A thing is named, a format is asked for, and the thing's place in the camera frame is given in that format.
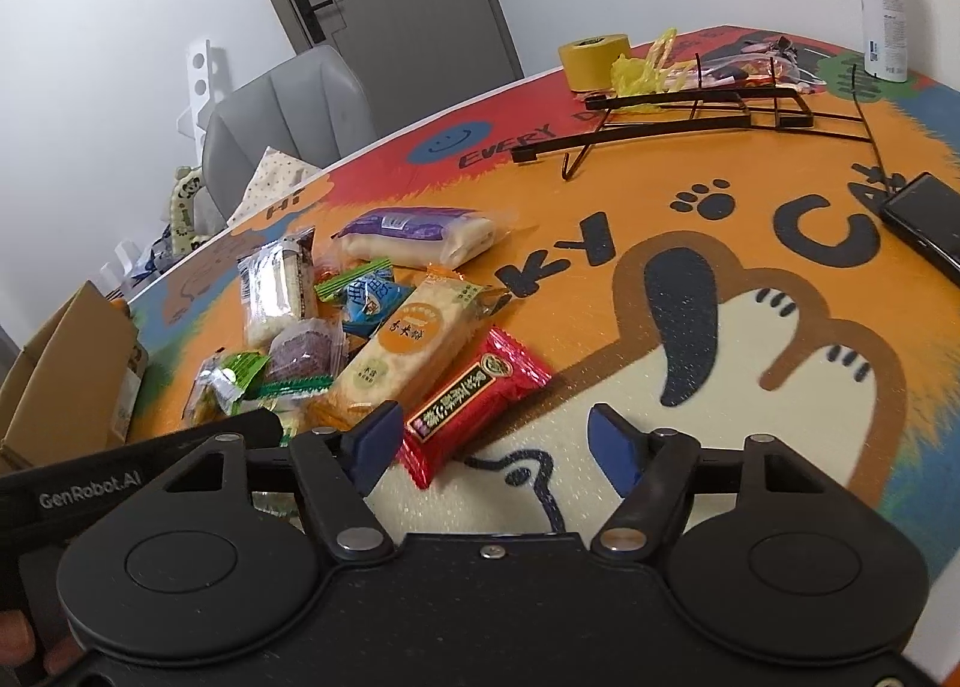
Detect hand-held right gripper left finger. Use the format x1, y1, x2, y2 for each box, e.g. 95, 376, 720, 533
154, 402, 406, 560

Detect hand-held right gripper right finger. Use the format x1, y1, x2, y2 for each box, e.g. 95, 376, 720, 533
587, 402, 833, 560

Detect orange label cracker packet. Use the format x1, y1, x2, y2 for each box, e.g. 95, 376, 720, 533
307, 267, 488, 433

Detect purple cake packet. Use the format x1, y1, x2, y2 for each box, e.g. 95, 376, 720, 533
259, 318, 347, 399

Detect red snack packet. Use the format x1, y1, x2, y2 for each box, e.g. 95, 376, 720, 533
396, 327, 552, 489

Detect cardboard box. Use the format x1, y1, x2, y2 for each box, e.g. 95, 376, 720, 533
0, 280, 151, 474

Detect blue candy packet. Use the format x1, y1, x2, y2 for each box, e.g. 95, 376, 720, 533
341, 274, 417, 339

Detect green snack packet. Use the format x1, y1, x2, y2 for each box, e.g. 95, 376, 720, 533
184, 349, 272, 427

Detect small green edged packet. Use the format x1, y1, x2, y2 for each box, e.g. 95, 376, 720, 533
315, 259, 395, 302

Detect clear packet white rice bar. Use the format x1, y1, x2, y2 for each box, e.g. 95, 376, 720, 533
238, 228, 320, 350

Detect purple bread packet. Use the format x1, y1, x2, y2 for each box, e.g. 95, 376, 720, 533
330, 205, 518, 268

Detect person's left hand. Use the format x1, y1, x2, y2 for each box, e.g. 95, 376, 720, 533
0, 612, 80, 687

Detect white and blue plastic bags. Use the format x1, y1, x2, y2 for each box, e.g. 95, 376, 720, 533
112, 229, 177, 298

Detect dotted cream cushion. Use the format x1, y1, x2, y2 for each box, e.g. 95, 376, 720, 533
225, 145, 327, 227

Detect grey chair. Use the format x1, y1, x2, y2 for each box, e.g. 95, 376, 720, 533
201, 44, 380, 223

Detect yellow plastic bag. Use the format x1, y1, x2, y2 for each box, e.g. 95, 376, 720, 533
611, 27, 698, 110

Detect yellow tape roll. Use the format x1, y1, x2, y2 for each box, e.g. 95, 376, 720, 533
559, 32, 632, 92

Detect black phone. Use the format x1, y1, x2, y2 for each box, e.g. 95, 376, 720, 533
879, 172, 960, 275

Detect clear bag with small things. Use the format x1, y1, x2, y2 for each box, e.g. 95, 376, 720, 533
697, 46, 826, 92

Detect black wire rack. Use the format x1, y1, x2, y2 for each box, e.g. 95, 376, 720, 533
510, 53, 908, 197

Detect white perforated bracket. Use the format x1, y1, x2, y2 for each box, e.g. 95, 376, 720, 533
176, 38, 226, 133

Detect dark keychain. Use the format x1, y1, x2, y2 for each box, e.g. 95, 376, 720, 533
739, 36, 800, 58

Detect black door handle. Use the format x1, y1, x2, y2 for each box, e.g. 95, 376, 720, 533
294, 0, 335, 43

